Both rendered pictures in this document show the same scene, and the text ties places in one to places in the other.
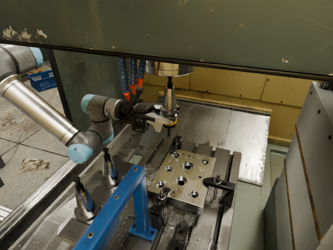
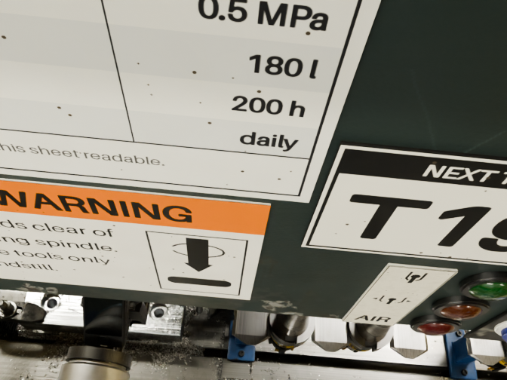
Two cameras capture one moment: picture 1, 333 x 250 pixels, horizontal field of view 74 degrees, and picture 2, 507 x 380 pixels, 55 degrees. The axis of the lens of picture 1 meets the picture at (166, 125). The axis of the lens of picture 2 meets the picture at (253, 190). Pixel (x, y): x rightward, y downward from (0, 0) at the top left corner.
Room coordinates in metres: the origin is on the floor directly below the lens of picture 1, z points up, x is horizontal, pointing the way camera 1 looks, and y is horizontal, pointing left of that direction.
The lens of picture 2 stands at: (0.60, 0.31, 1.89)
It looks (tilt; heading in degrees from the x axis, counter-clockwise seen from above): 59 degrees down; 246
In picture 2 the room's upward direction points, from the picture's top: 8 degrees clockwise
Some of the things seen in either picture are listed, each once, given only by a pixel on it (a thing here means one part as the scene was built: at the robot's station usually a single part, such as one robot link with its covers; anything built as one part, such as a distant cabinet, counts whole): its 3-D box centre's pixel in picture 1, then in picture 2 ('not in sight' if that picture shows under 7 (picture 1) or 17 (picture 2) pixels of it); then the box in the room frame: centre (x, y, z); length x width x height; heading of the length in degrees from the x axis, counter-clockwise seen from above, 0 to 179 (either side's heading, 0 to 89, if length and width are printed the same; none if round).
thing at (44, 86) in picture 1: (49, 79); not in sight; (4.02, 2.26, 0.11); 0.62 x 0.42 x 0.22; 136
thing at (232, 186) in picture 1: (218, 188); not in sight; (0.62, -0.21, 0.97); 0.13 x 0.03 x 0.15; 69
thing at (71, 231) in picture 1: (72, 230); (407, 332); (0.29, 0.22, 1.21); 0.07 x 0.05 x 0.01; 69
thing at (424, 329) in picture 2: not in sight; (435, 326); (0.46, 0.27, 1.63); 0.02 x 0.01 x 0.02; 159
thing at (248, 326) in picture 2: (121, 167); (252, 319); (0.50, 0.14, 1.21); 0.07 x 0.05 x 0.01; 69
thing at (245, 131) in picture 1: (199, 140); not in sight; (1.24, -0.24, 0.75); 0.89 x 0.67 x 0.26; 69
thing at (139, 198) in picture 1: (140, 206); (247, 314); (0.48, 0.09, 1.05); 0.10 x 0.05 x 0.30; 69
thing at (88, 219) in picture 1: (88, 211); (369, 327); (0.34, 0.20, 1.21); 0.06 x 0.06 x 0.03
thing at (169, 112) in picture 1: (169, 110); not in sight; (0.62, -0.01, 1.34); 0.06 x 0.06 x 0.03
